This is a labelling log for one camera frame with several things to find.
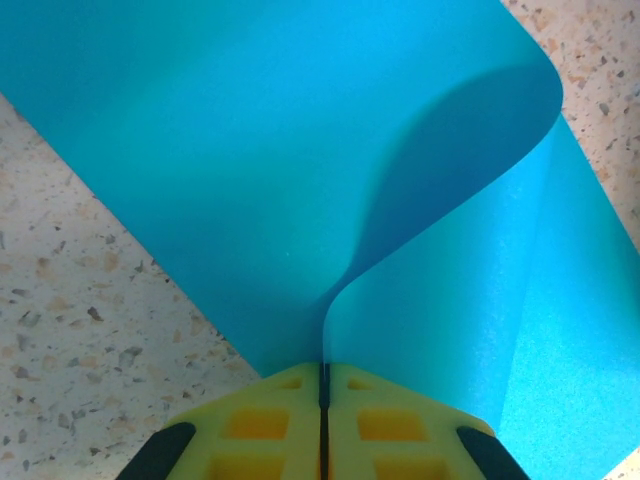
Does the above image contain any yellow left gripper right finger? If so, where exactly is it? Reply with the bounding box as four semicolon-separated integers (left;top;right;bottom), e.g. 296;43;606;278
324;360;531;480

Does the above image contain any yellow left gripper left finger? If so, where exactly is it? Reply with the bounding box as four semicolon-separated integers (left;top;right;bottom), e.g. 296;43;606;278
117;360;324;480

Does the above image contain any blue paper sheet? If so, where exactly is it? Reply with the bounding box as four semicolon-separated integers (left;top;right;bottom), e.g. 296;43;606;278
0;0;640;474

